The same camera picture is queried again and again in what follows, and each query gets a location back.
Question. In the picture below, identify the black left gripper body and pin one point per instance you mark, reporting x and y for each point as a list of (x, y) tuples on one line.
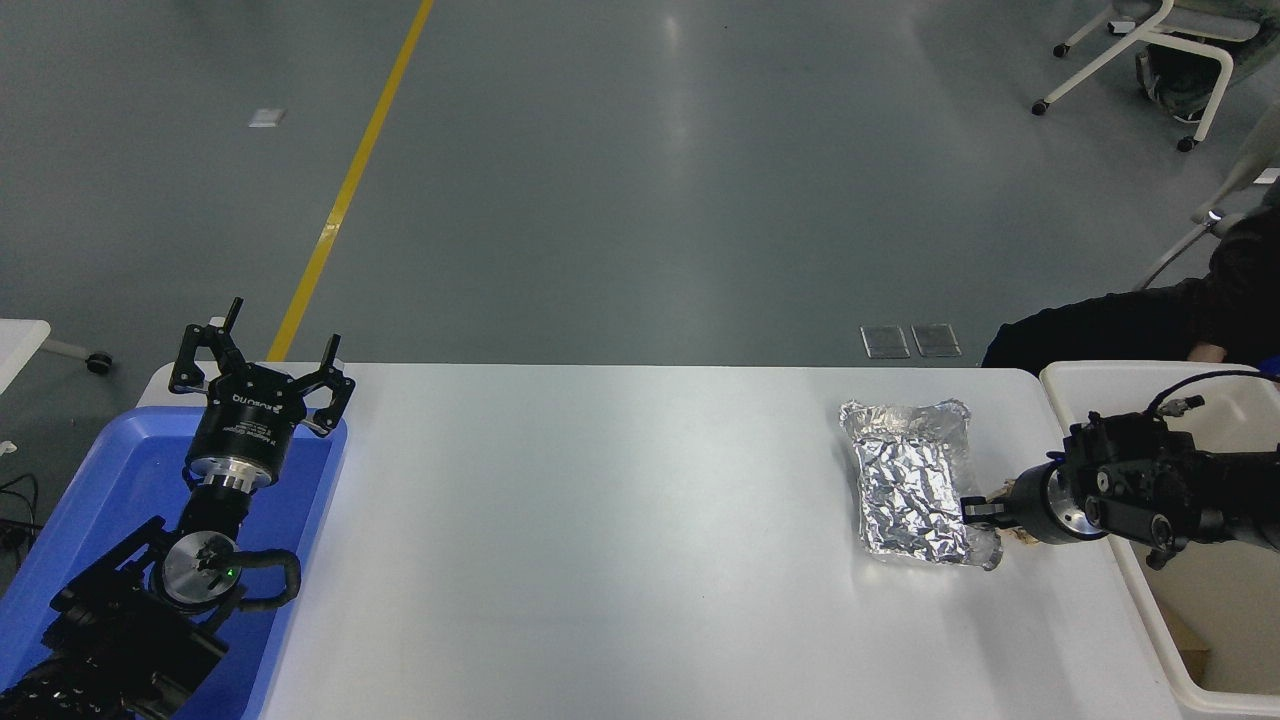
[(245, 420)]

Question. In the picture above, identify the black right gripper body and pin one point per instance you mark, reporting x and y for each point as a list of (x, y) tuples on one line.
[(1035, 505)]

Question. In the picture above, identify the foil tray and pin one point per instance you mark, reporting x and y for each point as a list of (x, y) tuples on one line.
[(910, 480)]

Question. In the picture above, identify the square metal floor plate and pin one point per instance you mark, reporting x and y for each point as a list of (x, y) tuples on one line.
[(936, 340), (885, 341)]

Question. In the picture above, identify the small grey floor plate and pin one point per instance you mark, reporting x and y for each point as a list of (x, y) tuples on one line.
[(267, 118)]

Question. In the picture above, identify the person's hand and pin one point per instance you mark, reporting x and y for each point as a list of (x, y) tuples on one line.
[(1208, 352)]

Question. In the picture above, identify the blue plastic tray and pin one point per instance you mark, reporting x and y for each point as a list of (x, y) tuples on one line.
[(110, 480)]

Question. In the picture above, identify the white cart with caster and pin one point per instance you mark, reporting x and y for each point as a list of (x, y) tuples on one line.
[(20, 340)]

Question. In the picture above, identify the person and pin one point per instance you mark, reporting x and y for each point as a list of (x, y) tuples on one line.
[(1100, 325)]

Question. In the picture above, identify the large pale bin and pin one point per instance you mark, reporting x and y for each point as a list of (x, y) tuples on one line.
[(1210, 620)]

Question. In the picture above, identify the dark bag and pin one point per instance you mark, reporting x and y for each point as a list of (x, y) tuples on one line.
[(1185, 85)]

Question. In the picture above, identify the white chair with casters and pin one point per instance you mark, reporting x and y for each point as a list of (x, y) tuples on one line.
[(1150, 35)]

